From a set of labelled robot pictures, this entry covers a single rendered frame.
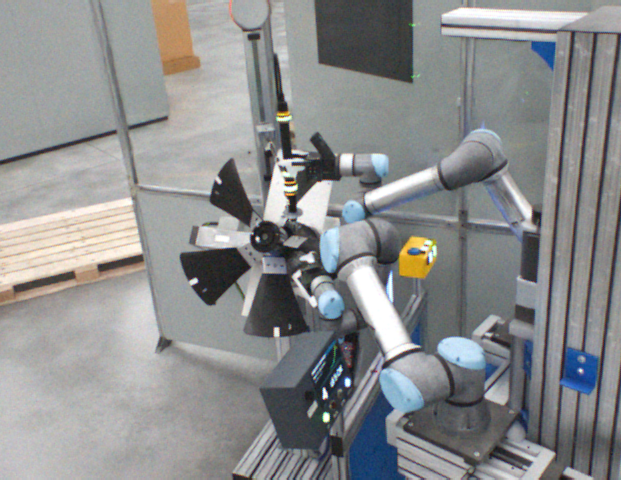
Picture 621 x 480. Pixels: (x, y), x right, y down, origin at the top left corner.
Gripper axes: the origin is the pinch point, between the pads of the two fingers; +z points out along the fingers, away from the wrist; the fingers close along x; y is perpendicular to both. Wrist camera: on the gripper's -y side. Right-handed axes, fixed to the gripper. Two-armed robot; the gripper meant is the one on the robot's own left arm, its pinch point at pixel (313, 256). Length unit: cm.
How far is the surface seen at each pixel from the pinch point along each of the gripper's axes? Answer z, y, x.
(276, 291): 3.2, 15.2, 11.5
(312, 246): 5.1, -0.9, -1.1
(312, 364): -70, 15, -9
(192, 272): 23.5, 42.4, 6.0
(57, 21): 548, 121, -16
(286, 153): 9.7, 0.8, -35.2
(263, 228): 15.1, 13.7, -7.9
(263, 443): 38, 34, 107
